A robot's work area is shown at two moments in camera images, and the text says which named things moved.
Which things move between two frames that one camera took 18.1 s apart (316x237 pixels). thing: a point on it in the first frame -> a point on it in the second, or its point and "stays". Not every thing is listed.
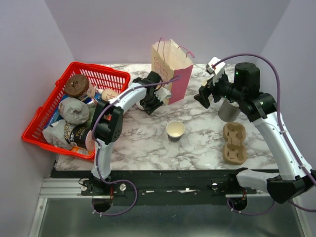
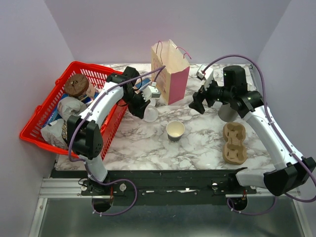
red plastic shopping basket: x=105 y=77 stays
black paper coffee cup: x=175 y=130 stays
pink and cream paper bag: x=170 y=60 stays
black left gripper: x=150 y=109 -> x=138 y=111
